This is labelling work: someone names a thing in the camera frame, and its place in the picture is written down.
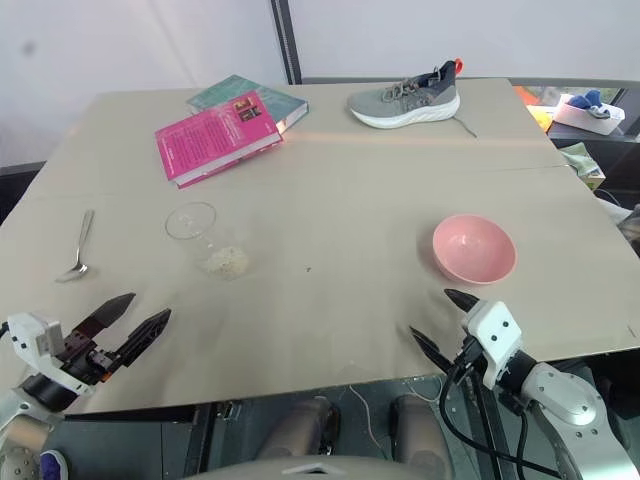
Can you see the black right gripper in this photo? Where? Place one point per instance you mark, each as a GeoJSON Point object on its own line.
{"type": "Point", "coordinates": [470, 360]}

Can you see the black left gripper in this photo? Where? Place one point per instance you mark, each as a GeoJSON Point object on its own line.
{"type": "Point", "coordinates": [82, 362]}

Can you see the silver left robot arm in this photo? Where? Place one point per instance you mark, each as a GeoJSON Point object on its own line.
{"type": "Point", "coordinates": [20, 420]}

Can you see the silver metal spoon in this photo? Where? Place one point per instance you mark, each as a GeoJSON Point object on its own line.
{"type": "Point", "coordinates": [76, 267]}

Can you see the pink bowl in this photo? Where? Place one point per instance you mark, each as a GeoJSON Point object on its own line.
{"type": "Point", "coordinates": [472, 247]}

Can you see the dark rounded robot leg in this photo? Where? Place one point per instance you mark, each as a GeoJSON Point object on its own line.
{"type": "Point", "coordinates": [300, 425]}
{"type": "Point", "coordinates": [417, 430]}

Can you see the clear glass cup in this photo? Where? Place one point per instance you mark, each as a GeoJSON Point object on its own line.
{"type": "Point", "coordinates": [192, 225]}

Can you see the beige cardboard table cover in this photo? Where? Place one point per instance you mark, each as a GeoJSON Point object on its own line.
{"type": "Point", "coordinates": [340, 210]}

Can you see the purple and white object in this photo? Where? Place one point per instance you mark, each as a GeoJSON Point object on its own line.
{"type": "Point", "coordinates": [52, 465]}

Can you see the pink hardcover book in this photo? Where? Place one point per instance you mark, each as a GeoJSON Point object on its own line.
{"type": "Point", "coordinates": [210, 137]}

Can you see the grey robot torso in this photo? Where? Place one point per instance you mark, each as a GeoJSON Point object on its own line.
{"type": "Point", "coordinates": [300, 470]}

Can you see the green packet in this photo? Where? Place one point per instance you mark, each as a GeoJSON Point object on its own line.
{"type": "Point", "coordinates": [585, 162]}

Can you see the grey sneaker with white sole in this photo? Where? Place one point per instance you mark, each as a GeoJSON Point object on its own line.
{"type": "Point", "coordinates": [405, 102]}

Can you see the orange object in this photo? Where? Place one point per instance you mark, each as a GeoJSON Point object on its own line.
{"type": "Point", "coordinates": [537, 112]}

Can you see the black side table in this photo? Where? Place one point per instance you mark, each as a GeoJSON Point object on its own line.
{"type": "Point", "coordinates": [610, 155]}

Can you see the white plastic box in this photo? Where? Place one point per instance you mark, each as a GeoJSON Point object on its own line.
{"type": "Point", "coordinates": [582, 119]}

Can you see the blue cloth item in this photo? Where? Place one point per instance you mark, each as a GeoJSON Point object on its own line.
{"type": "Point", "coordinates": [590, 100]}

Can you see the teal hardcover book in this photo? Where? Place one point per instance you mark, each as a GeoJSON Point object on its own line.
{"type": "Point", "coordinates": [277, 100]}

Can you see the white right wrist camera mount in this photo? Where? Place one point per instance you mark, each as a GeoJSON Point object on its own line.
{"type": "Point", "coordinates": [492, 335]}

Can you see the dark vertical post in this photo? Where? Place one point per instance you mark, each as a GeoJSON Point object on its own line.
{"type": "Point", "coordinates": [287, 40]}

